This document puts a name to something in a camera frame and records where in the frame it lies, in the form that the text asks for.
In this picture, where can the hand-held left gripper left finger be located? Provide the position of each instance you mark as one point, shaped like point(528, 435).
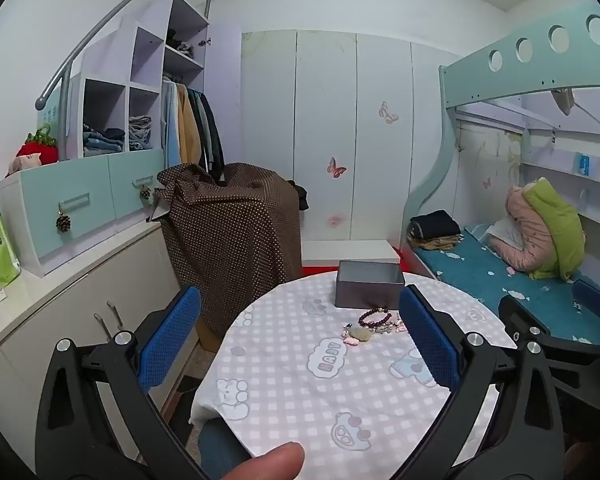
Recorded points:
point(172, 335)

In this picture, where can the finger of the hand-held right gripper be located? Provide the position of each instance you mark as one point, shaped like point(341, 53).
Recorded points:
point(597, 300)
point(517, 316)

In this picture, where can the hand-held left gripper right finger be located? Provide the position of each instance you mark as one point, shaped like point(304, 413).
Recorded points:
point(425, 335)

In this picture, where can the grey stone pendant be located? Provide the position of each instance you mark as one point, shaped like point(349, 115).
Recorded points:
point(361, 334)

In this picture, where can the grey metal box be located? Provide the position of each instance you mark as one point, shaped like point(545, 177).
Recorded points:
point(367, 292)

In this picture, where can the blue printed bed sheet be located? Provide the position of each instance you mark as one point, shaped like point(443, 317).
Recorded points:
point(480, 270)

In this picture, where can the pink padded jacket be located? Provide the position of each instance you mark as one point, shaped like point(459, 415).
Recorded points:
point(525, 242)

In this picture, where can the small pink charm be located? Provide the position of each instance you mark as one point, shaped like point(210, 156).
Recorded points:
point(351, 341)

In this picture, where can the red mat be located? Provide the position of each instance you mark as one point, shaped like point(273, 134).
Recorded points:
point(411, 261)

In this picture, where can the white pillow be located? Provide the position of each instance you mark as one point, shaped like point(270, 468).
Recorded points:
point(504, 232)

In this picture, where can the green padded jacket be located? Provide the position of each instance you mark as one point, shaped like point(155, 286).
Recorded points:
point(555, 225)

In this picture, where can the folded khaki clothes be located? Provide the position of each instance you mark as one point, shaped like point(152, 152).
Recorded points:
point(435, 244)

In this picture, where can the beige low cabinet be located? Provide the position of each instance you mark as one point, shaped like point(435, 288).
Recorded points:
point(80, 280)

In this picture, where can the brown dotted cloth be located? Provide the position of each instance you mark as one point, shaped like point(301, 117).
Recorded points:
point(230, 240)

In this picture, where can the folded dark clothes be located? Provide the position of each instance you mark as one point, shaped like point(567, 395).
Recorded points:
point(432, 224)

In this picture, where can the white low platform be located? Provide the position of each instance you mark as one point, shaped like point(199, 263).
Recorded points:
point(350, 251)

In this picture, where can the person's leg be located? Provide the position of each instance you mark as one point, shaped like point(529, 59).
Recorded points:
point(220, 445)

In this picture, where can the pink checked tablecloth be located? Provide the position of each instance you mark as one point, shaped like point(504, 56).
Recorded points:
point(290, 395)

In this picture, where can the white bed shelf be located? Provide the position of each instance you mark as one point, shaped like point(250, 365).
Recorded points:
point(555, 172)

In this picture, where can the small blue box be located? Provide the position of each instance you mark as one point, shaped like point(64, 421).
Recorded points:
point(583, 164)

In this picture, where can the pine cone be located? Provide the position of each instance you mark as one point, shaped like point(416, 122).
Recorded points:
point(145, 193)
point(63, 222)

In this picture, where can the pink flower sticker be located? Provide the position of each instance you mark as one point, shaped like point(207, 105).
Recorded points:
point(335, 220)

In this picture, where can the teal drawer cabinet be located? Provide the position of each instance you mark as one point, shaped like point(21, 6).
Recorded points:
point(90, 185)

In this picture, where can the black garment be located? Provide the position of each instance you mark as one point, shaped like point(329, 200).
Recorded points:
point(298, 195)

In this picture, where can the pink butterfly sticker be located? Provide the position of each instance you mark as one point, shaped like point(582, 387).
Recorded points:
point(336, 167)

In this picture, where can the folded blue jeans stack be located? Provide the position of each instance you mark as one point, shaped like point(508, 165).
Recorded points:
point(102, 142)

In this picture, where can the folded grey clothes stack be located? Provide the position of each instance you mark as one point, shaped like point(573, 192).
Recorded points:
point(140, 132)

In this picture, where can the tan hanging coat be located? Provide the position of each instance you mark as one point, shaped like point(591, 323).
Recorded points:
point(187, 130)

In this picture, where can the dark hanging jackets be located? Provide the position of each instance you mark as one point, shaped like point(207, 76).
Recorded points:
point(211, 130)

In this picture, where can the light blue hanging shirt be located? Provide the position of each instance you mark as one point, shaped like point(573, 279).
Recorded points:
point(169, 120)

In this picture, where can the pale butterfly sticker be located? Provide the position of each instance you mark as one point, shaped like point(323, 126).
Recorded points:
point(389, 112)

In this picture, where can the white wardrobe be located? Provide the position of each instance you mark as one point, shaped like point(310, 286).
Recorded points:
point(320, 135)

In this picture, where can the pink plush toy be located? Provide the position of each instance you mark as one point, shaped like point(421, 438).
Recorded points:
point(24, 164)

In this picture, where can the red strawberry plush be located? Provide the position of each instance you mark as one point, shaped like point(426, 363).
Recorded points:
point(39, 147)

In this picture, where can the white cubby shelf unit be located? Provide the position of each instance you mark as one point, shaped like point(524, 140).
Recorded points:
point(145, 60)

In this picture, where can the grey metal handrail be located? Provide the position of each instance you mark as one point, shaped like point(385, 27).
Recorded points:
point(80, 45)

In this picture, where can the teal bunk bed frame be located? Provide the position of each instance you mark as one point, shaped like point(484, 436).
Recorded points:
point(480, 80)

